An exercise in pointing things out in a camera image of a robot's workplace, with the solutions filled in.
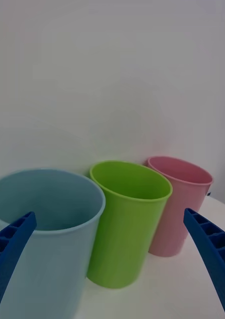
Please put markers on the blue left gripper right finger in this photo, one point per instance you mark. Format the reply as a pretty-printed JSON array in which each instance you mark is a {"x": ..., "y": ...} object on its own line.
[{"x": 214, "y": 251}]

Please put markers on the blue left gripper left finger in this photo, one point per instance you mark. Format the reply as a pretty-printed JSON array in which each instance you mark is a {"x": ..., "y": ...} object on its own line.
[{"x": 10, "y": 249}]

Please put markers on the pale blue plastic bin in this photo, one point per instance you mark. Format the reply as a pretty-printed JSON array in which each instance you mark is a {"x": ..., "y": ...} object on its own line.
[{"x": 57, "y": 261}]

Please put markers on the pink plastic bin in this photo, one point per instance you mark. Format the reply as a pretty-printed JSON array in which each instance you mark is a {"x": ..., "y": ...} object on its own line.
[{"x": 177, "y": 207}]

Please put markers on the green plastic bin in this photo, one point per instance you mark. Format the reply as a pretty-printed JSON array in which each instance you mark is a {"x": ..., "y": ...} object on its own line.
[{"x": 127, "y": 229}]

